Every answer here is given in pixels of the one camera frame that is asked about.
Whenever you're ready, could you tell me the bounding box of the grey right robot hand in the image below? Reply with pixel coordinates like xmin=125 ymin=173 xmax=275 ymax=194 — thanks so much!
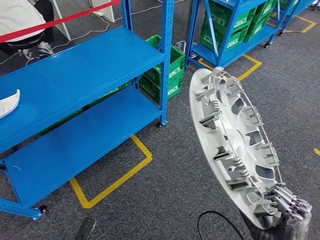
xmin=239 ymin=183 xmax=313 ymax=240

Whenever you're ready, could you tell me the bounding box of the grey plastic wheel hubcap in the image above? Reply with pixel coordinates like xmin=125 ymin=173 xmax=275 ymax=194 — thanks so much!
xmin=189 ymin=66 xmax=286 ymax=231

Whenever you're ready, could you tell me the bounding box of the blue metal shelf rack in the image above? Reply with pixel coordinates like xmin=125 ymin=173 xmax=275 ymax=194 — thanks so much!
xmin=275 ymin=0 xmax=316 ymax=37
xmin=185 ymin=0 xmax=285 ymax=69
xmin=0 ymin=0 xmax=176 ymax=222

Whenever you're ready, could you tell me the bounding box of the white plastic trim part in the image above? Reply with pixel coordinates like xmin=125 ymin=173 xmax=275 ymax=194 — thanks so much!
xmin=0 ymin=88 xmax=20 ymax=120

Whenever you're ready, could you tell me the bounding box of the white desk panel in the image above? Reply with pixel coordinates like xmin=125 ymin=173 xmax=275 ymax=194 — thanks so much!
xmin=88 ymin=0 xmax=115 ymax=23
xmin=49 ymin=0 xmax=72 ymax=41

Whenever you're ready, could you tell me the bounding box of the red barrier belt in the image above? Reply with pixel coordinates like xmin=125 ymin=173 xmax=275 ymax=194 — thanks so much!
xmin=0 ymin=0 xmax=122 ymax=44

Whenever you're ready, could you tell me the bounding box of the person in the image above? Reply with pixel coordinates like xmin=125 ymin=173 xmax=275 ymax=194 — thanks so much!
xmin=0 ymin=0 xmax=55 ymax=61

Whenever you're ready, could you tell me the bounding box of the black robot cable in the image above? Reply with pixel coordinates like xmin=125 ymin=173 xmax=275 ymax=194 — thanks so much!
xmin=196 ymin=210 xmax=245 ymax=240

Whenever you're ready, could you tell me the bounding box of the white floor cable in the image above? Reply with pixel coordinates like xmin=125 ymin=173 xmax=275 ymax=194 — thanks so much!
xmin=51 ymin=13 xmax=111 ymax=51

